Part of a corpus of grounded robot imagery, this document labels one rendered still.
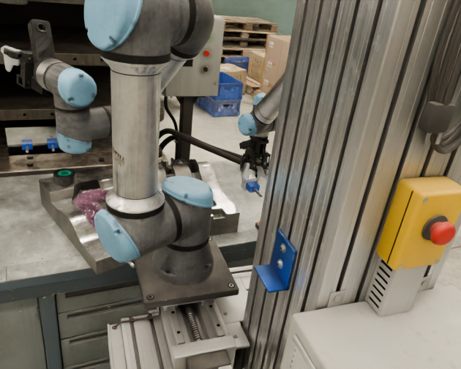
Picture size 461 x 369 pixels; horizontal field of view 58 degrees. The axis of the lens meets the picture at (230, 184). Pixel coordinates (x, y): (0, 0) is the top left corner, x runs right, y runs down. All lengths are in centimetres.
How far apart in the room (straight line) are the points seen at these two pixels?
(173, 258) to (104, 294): 67
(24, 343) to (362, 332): 128
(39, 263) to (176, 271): 62
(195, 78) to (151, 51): 156
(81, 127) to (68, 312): 82
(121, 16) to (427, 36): 41
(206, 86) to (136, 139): 155
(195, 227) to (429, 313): 48
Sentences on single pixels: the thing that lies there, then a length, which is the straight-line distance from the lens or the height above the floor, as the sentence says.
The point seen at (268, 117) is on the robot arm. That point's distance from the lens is 135.
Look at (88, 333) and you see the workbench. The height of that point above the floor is 44.
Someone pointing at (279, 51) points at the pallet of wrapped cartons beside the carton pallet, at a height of 77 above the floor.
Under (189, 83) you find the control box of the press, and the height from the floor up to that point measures 114.
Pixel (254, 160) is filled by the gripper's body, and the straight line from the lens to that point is 159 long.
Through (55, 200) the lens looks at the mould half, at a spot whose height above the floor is 88.
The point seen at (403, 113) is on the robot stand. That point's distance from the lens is 60.
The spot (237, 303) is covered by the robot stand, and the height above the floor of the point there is 95.
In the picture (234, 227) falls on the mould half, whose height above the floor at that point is 82.
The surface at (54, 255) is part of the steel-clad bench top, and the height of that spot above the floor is 80.
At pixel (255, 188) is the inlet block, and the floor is 94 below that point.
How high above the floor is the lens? 171
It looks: 27 degrees down
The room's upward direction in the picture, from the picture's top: 7 degrees clockwise
